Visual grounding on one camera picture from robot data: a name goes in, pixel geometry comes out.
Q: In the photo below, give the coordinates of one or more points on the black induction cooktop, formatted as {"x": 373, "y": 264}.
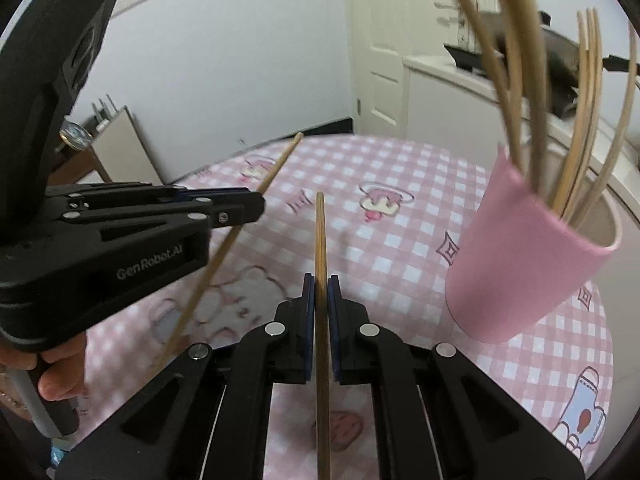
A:
{"x": 465, "y": 57}

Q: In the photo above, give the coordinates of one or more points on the white panel door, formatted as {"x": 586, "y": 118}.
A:
{"x": 380, "y": 35}

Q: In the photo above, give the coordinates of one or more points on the white kitchen cabinet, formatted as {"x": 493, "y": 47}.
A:
{"x": 440, "y": 105}

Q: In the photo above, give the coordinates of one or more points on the dark wooden side table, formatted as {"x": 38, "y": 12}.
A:
{"x": 80, "y": 165}

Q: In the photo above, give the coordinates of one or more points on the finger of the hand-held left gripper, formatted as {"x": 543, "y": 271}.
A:
{"x": 235, "y": 212}
{"x": 215, "y": 193}

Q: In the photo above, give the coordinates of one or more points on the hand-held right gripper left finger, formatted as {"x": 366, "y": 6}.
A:
{"x": 309, "y": 330}

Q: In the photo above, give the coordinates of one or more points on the pink checked tablecloth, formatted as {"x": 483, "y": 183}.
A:
{"x": 400, "y": 240}

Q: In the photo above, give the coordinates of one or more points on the person's left hand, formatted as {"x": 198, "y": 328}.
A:
{"x": 62, "y": 375}

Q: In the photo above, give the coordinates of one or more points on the bunch of wooden chopsticks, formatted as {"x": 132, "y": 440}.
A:
{"x": 586, "y": 110}

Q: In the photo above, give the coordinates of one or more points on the single wooden chopstick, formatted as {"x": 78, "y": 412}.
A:
{"x": 221, "y": 260}
{"x": 320, "y": 240}

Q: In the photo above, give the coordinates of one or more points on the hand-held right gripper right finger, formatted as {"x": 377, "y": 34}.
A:
{"x": 334, "y": 330}

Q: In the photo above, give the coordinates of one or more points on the decorative plate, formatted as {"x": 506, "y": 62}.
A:
{"x": 75, "y": 136}

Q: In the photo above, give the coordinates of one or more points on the blue white package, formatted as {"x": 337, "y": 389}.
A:
{"x": 59, "y": 452}

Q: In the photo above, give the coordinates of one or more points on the pink cup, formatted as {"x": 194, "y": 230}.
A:
{"x": 515, "y": 270}

